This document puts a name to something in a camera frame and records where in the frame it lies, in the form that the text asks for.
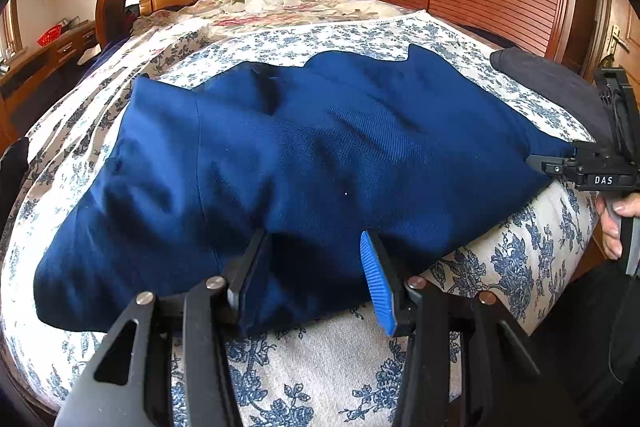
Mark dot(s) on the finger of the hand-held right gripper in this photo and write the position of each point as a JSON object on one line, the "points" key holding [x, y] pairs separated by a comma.
{"points": [[555, 164]]}

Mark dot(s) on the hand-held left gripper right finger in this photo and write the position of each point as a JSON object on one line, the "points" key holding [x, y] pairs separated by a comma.
{"points": [[377, 282]]}

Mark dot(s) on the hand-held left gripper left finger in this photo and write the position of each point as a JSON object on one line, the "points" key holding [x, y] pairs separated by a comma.
{"points": [[247, 272]]}

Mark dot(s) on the blue suit jacket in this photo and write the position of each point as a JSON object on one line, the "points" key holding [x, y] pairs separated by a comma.
{"points": [[300, 157]]}

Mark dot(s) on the person's right hand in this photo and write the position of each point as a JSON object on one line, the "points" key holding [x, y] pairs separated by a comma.
{"points": [[610, 234]]}

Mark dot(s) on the dark grey cloth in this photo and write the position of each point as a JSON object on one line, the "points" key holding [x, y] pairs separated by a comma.
{"points": [[550, 82]]}

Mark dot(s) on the white blue floral blanket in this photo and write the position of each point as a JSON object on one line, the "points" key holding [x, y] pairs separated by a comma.
{"points": [[310, 377]]}

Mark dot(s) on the person's black clothing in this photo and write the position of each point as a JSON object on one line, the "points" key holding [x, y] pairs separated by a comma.
{"points": [[590, 332]]}

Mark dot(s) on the wooden door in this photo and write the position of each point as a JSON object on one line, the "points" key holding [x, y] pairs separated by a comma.
{"points": [[625, 7]]}

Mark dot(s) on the black cloth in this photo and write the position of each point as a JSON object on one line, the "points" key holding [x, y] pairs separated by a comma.
{"points": [[12, 182]]}

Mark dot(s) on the pink floral quilt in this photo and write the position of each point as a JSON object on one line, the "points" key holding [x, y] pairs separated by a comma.
{"points": [[280, 9]]}

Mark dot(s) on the wooden chair back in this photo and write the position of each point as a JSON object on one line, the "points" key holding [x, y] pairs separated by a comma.
{"points": [[112, 17]]}

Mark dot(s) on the wooden desk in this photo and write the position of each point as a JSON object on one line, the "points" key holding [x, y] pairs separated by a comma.
{"points": [[45, 62]]}

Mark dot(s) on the red basket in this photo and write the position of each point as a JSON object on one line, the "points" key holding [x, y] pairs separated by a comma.
{"points": [[51, 36]]}

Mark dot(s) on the window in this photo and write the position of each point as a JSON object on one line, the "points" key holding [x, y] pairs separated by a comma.
{"points": [[5, 32]]}

